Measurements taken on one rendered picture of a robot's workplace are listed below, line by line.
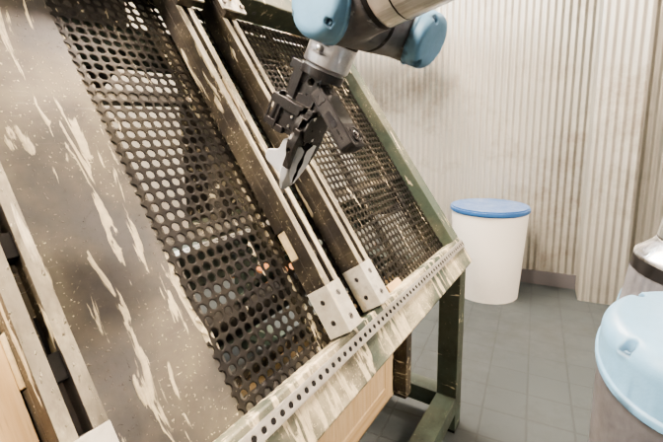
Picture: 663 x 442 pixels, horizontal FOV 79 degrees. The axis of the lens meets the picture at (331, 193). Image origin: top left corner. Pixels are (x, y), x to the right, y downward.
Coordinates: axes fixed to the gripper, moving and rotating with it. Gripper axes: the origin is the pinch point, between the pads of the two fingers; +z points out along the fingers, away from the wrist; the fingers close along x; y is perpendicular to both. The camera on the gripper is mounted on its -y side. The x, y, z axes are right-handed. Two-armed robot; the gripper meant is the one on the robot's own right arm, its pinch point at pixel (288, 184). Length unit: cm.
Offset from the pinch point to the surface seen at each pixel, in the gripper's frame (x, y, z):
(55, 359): 31.1, 6.6, 26.5
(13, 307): 33.0, 14.1, 21.9
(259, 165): -26.3, 22.8, 11.8
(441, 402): -108, -58, 97
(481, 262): -259, -50, 84
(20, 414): 35.2, 5.6, 32.8
